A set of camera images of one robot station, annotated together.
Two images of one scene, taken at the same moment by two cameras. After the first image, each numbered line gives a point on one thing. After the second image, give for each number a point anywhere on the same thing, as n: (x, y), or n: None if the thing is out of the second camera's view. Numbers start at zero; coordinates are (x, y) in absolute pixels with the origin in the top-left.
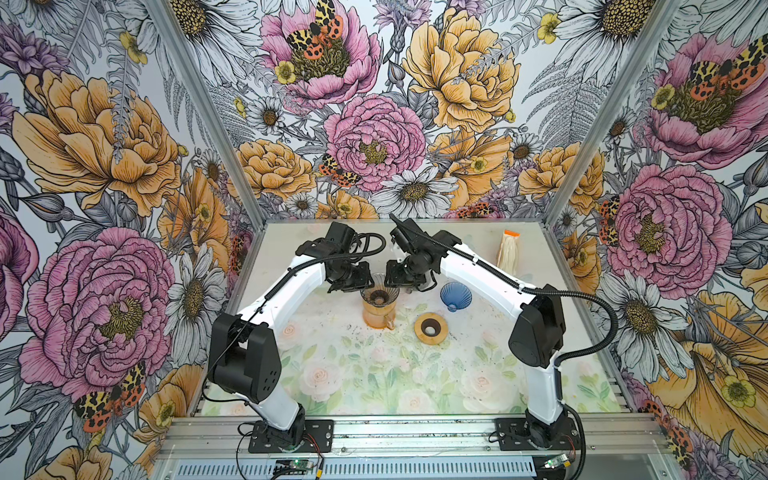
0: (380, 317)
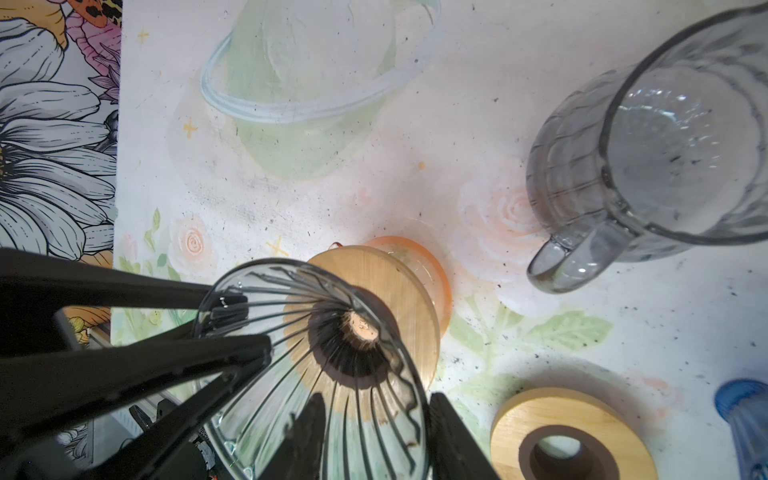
0: (427, 266)
